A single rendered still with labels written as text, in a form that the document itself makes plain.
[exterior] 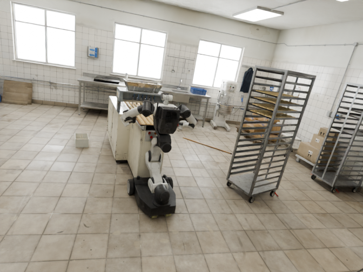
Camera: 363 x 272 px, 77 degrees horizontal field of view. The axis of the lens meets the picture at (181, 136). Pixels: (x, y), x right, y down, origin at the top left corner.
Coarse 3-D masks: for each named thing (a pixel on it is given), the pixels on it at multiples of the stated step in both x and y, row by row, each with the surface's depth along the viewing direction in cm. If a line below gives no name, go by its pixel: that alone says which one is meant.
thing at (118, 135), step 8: (112, 96) 446; (112, 104) 394; (120, 104) 394; (112, 112) 394; (120, 112) 344; (112, 120) 396; (120, 120) 340; (112, 128) 395; (120, 128) 344; (128, 128) 349; (112, 136) 393; (120, 136) 349; (128, 136) 353; (112, 144) 391; (120, 144) 353; (128, 144) 358; (112, 152) 384; (120, 152) 358; (120, 160) 366
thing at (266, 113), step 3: (252, 111) 311; (255, 111) 307; (258, 111) 312; (261, 111) 316; (264, 111) 325; (267, 111) 325; (270, 111) 329; (261, 114) 298; (264, 114) 297; (267, 114) 301; (270, 114) 304; (276, 114) 312; (279, 114) 316; (282, 114) 319; (285, 114) 325; (270, 117) 287; (276, 117) 293; (279, 117) 296; (282, 117) 300; (285, 117) 303; (288, 117) 309; (291, 117) 312; (294, 117) 315
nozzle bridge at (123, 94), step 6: (120, 90) 327; (126, 90) 335; (120, 96) 327; (126, 96) 339; (132, 96) 342; (144, 96) 349; (150, 96) 353; (156, 96) 356; (120, 102) 341; (132, 102) 340; (138, 102) 344; (156, 102) 356; (162, 102) 361
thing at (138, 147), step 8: (136, 128) 311; (152, 128) 295; (136, 136) 310; (144, 136) 288; (136, 144) 310; (144, 144) 292; (128, 152) 358; (136, 152) 309; (144, 152) 296; (128, 160) 357; (136, 160) 308; (144, 160) 300; (136, 168) 307; (144, 168) 305; (160, 168) 315; (136, 176) 307; (144, 176) 309
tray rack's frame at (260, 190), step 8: (296, 72) 270; (296, 80) 318; (312, 80) 298; (304, 104) 308; (280, 128) 341; (296, 128) 319; (264, 136) 362; (288, 152) 329; (232, 176) 358; (240, 176) 362; (248, 176) 367; (280, 176) 342; (232, 184) 341; (240, 184) 339; (248, 184) 343; (256, 184) 347; (272, 184) 355; (248, 192) 320; (256, 192) 323; (264, 192) 331
